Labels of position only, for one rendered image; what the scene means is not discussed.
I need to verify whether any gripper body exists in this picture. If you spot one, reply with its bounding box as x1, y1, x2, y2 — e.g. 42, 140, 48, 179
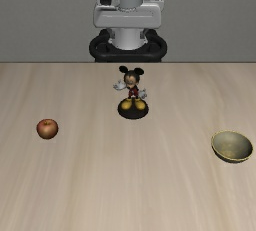
92, 0, 165, 30

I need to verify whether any red apple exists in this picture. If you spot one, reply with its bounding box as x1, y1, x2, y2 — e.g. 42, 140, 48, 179
35, 118, 60, 140

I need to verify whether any olive green bowl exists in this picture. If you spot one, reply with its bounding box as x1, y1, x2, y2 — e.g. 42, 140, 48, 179
210, 129, 254, 165

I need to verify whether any small toy figure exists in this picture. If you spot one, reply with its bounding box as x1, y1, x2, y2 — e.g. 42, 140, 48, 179
112, 65, 150, 120

